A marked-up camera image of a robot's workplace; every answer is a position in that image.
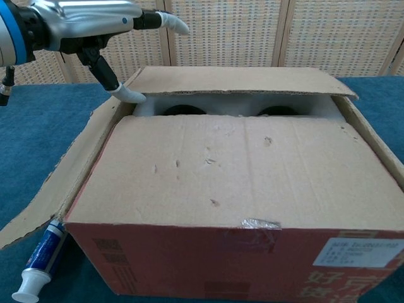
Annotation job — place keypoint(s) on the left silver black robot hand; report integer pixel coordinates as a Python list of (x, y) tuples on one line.
[(88, 15)]

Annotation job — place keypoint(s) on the red cardboard box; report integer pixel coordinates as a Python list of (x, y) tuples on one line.
[(236, 170)]

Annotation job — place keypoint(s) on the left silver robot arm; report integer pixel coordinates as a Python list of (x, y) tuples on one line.
[(8, 31)]

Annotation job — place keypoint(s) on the blue felt table cover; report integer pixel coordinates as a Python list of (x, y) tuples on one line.
[(38, 126)]

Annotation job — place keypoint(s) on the black cylinder part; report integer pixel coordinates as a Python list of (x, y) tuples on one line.
[(183, 110), (277, 110)]

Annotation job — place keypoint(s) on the woven wooden folding screen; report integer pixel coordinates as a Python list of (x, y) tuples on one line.
[(236, 34)]

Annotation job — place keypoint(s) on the white foam insert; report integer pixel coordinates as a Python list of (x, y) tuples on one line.
[(227, 102)]

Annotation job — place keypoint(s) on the blue white toothpaste tube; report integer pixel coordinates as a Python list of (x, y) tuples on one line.
[(42, 255)]

